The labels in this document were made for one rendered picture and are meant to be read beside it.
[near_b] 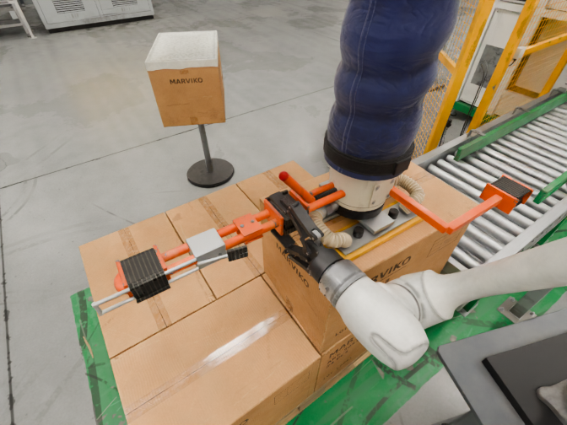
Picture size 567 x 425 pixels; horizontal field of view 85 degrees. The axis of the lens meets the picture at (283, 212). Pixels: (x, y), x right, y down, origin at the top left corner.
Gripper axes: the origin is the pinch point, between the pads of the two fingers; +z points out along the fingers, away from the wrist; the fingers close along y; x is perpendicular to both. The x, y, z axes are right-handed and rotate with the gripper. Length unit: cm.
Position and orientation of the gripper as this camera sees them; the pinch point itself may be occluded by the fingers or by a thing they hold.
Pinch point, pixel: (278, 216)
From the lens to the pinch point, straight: 76.7
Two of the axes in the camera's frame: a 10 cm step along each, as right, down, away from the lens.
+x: 8.2, -3.9, 4.1
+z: -5.7, -5.7, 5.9
